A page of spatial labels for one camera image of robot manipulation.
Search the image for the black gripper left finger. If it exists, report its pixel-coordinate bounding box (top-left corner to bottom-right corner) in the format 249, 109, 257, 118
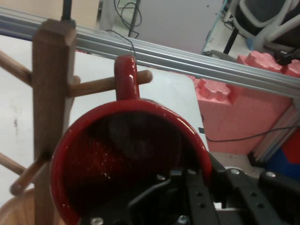
81, 168, 221, 225

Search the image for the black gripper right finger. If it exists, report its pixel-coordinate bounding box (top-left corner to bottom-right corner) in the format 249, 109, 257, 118
207, 154, 300, 225

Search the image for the red ceramic mug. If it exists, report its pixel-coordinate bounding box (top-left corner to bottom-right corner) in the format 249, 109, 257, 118
50, 55, 213, 225

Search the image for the blue box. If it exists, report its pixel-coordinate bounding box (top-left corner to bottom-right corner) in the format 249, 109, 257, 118
267, 131, 300, 182

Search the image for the pink foam block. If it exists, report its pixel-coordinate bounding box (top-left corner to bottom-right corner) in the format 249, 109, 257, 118
187, 51, 300, 155

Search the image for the brown wooden mug tree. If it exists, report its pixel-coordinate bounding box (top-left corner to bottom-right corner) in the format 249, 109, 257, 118
0, 20, 153, 225

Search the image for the black tripod stand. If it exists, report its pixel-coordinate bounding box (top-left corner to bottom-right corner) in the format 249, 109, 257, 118
61, 0, 76, 25

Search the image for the beige board panel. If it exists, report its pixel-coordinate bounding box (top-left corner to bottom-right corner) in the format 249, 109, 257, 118
0, 0, 99, 27

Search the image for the thin black floor cable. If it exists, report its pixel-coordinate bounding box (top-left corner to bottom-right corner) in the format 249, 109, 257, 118
201, 114, 300, 143

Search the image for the aluminium side frame rail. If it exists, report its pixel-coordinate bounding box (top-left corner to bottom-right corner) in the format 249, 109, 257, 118
0, 7, 300, 98

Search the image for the looped black cable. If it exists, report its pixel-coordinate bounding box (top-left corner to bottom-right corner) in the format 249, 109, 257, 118
105, 0, 143, 58

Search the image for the white frame office chair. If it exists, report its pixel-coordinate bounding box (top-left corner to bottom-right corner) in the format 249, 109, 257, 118
228, 0, 300, 53

